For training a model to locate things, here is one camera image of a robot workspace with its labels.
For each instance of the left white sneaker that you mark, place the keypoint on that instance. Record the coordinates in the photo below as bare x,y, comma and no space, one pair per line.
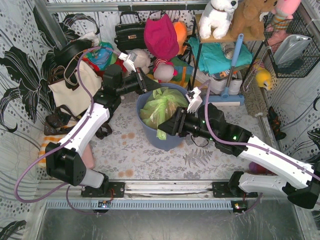
218,82

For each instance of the black orange toy figure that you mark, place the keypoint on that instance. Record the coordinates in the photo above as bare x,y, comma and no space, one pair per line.
275,124

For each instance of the white sheep plush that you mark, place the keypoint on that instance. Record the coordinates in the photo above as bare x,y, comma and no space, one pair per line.
140,59

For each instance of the brown patterned sandal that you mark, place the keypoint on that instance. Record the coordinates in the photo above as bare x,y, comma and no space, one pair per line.
57,122

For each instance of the black hat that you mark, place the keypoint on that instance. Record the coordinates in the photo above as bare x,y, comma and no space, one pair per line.
62,57

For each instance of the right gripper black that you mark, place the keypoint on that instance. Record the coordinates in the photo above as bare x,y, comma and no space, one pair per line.
180,122

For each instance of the pink rolled cloth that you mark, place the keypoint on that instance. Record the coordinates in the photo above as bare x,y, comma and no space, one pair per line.
88,157

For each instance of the green trash bag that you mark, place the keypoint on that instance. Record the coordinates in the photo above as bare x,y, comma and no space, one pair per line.
160,106

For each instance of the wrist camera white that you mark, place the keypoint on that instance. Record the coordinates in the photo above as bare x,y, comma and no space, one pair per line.
128,61
194,99

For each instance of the brown teddy bear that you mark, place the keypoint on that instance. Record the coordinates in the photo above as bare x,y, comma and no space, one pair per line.
248,15

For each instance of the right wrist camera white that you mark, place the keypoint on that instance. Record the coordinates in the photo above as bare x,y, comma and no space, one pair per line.
194,99

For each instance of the black leather handbag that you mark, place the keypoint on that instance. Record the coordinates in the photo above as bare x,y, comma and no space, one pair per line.
130,36

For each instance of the white sneaker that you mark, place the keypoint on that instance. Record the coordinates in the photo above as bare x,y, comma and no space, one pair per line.
218,82
235,83

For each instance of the rainbow striped bag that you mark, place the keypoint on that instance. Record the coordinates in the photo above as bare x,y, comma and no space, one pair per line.
184,71

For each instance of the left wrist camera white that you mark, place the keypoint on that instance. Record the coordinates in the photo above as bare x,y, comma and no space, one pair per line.
128,61

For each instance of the graphic print shirt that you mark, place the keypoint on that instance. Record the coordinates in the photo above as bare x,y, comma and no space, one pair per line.
222,73

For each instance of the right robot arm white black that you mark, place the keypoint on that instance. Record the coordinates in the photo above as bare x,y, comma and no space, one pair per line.
298,181

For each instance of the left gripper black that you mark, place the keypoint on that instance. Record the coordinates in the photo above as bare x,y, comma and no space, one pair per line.
141,81

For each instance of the right white sneaker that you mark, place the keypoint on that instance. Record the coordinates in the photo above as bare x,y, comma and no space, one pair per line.
235,83

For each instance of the colourful printed cloth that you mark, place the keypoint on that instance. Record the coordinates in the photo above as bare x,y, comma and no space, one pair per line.
99,59

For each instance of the pink white plush doll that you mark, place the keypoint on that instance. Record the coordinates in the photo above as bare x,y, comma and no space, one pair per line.
164,70

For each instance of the black wire basket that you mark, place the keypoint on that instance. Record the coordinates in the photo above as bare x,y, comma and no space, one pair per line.
303,65

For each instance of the blue trash bin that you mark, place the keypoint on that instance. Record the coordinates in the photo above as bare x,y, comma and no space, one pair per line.
171,141

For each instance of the purple striped sock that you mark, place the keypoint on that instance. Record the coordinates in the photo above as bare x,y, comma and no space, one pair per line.
258,169

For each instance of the orange plush toy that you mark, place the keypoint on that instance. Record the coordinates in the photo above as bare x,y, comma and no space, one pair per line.
181,33

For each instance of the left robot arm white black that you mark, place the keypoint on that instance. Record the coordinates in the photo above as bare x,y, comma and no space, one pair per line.
64,159

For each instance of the magenta cloth bag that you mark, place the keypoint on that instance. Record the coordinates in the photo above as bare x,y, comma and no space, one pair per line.
160,38

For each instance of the white dog plush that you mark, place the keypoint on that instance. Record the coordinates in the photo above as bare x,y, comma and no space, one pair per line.
216,18

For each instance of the orange checkered towel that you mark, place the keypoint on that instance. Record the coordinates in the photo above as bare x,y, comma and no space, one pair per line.
46,140

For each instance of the yellow duck plush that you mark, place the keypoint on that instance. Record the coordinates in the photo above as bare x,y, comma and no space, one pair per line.
262,76

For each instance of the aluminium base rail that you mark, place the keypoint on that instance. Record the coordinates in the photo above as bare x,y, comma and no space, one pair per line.
158,195

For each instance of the black metal wooden shelf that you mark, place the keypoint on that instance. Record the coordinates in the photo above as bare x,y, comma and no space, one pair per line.
195,55

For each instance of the cream canvas tote bag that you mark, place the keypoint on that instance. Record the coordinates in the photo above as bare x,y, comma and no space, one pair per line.
76,98

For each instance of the silver foil pouch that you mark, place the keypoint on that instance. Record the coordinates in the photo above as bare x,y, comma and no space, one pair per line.
291,48

